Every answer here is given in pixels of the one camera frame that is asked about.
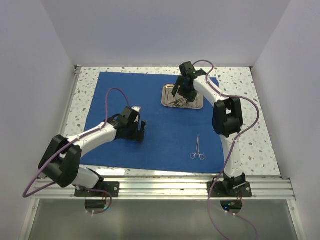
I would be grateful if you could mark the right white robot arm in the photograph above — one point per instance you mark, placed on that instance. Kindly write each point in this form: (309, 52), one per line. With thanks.
(227, 121)

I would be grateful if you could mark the aluminium mounting rail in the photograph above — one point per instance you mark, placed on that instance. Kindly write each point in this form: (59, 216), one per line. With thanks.
(195, 188)

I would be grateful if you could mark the steel scissors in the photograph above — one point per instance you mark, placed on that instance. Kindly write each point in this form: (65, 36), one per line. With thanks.
(178, 103)

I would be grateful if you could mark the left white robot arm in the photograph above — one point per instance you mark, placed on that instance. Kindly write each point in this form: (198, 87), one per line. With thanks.
(61, 161)

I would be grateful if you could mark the blue surgical drape cloth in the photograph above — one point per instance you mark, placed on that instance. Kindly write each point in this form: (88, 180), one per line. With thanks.
(170, 133)

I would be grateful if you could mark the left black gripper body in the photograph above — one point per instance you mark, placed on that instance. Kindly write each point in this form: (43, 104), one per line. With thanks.
(132, 133)

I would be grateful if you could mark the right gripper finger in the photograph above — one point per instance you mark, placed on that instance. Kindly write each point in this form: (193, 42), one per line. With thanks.
(176, 86)
(191, 96)

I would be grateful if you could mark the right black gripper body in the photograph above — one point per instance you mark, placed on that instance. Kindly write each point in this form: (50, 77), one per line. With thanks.
(184, 91)

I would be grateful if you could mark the stainless steel instrument tray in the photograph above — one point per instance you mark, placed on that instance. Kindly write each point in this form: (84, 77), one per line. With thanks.
(167, 98)

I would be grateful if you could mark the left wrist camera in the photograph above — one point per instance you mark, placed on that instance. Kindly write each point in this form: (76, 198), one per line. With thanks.
(136, 108)

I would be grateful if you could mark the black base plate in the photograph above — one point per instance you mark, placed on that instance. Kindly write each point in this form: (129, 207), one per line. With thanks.
(112, 187)
(220, 192)

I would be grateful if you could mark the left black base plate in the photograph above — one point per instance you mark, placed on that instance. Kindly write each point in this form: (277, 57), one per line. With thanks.
(112, 187)

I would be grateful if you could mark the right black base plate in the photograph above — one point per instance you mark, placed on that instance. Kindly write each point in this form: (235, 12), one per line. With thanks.
(220, 192)

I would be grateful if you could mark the steel hemostat forceps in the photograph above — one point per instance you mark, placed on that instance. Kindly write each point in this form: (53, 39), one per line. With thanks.
(197, 153)

